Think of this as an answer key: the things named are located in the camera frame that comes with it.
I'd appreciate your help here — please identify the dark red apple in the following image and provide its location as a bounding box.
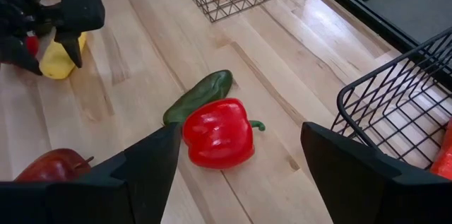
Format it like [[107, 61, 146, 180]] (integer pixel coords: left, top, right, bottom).
[[14, 148, 95, 182]]

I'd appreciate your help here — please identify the large red bell pepper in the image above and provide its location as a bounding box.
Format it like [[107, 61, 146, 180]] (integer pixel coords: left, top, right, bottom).
[[182, 98, 266, 170]]

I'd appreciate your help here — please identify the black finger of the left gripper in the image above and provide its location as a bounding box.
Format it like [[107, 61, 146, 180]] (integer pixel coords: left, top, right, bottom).
[[0, 35, 44, 76], [54, 0, 106, 69]]

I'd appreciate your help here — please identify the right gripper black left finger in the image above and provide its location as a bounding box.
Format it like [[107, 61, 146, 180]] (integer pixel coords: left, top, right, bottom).
[[0, 122, 182, 224]]

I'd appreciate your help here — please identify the black wire basket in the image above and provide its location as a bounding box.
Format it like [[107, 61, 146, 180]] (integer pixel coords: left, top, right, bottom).
[[330, 28, 452, 170]]

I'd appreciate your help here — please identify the long dark green pepper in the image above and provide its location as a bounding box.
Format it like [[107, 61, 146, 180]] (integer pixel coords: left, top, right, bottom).
[[162, 69, 234, 128]]

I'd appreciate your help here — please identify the small red bell pepper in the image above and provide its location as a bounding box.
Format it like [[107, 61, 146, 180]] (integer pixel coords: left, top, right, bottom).
[[26, 35, 40, 57]]

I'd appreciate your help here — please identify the orange carrot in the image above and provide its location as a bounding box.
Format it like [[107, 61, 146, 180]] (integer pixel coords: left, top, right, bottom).
[[429, 119, 452, 181]]

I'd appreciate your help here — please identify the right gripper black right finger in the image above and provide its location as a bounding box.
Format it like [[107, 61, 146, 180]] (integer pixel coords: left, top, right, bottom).
[[300, 121, 452, 224]]

